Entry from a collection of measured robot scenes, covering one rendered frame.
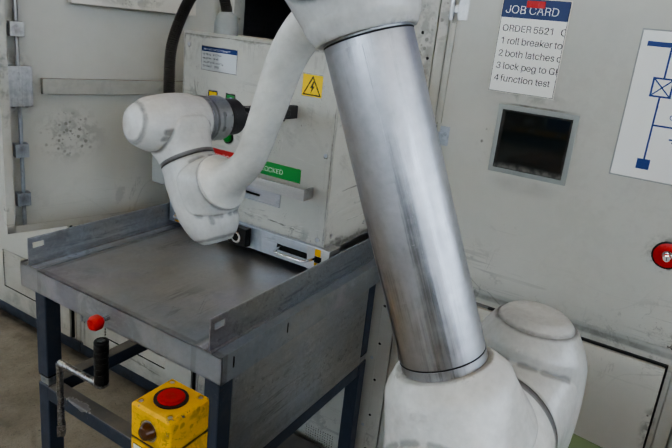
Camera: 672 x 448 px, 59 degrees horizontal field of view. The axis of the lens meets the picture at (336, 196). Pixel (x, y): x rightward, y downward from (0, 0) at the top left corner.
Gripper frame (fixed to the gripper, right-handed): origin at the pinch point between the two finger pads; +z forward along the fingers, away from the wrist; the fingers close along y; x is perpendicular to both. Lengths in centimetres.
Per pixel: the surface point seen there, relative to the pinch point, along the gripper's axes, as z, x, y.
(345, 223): 15.0, -27.6, 10.0
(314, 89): 5.0, 5.6, 4.0
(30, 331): 16, -124, -151
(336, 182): 8.3, -15.6, 10.5
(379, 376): 31, -76, 17
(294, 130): 4.7, -4.8, -0.7
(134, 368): 22, -115, -85
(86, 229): -26, -34, -39
